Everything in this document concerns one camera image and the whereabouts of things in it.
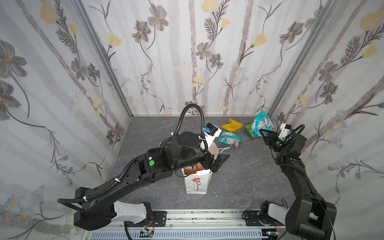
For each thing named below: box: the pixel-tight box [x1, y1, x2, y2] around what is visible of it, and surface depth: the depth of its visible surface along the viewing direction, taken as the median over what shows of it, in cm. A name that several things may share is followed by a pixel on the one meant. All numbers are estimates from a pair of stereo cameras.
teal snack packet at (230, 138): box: [218, 131, 244, 149], surface depth 103 cm
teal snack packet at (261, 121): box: [251, 110, 275, 137], surface depth 81 cm
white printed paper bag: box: [181, 168, 213, 194], surface depth 72 cm
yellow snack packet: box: [220, 118, 244, 133], surface depth 111 cm
